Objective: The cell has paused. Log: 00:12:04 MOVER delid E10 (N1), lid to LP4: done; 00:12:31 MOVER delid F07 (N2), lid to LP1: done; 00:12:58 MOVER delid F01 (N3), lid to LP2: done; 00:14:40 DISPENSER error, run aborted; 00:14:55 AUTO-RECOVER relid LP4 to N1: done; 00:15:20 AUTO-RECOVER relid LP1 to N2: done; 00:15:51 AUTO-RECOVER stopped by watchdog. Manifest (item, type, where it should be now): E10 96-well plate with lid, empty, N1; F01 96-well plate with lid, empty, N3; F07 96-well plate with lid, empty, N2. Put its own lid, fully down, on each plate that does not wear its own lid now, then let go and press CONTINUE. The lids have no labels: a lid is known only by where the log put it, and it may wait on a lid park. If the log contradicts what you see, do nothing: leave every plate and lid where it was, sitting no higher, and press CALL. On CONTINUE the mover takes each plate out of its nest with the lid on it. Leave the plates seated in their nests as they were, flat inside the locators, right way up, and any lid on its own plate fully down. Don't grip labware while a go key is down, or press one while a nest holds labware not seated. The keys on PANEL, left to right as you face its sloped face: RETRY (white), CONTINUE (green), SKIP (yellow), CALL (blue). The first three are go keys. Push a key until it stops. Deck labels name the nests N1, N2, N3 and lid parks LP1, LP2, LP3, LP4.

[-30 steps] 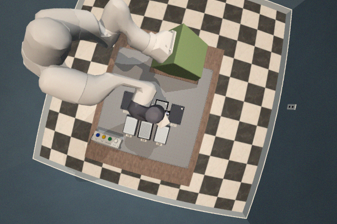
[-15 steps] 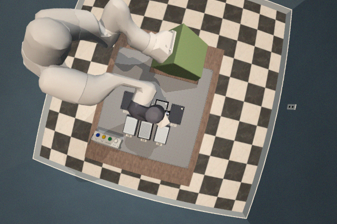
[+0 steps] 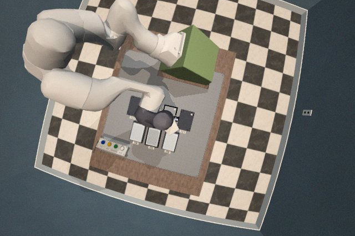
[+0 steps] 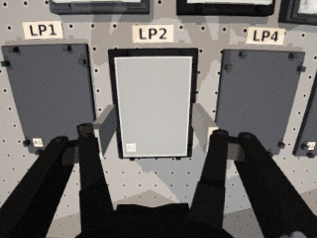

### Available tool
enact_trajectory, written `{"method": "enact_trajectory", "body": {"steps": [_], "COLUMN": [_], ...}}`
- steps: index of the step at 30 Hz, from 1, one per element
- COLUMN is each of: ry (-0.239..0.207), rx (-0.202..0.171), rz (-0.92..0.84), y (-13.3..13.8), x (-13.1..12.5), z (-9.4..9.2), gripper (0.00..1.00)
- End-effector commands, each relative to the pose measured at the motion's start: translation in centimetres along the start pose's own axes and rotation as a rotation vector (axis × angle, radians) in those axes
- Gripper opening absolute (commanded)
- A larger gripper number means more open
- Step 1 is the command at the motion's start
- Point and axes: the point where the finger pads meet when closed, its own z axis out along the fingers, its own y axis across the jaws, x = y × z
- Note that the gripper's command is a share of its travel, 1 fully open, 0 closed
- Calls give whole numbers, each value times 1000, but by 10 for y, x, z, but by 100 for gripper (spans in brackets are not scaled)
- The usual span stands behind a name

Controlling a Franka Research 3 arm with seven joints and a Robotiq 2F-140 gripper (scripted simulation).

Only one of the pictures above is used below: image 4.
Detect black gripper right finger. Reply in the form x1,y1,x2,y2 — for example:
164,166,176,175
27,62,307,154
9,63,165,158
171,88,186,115
180,103,317,238

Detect grey base plate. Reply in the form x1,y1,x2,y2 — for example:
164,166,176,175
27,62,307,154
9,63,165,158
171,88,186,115
0,0,317,238

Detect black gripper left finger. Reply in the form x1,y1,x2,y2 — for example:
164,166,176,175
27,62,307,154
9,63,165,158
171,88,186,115
0,104,122,238

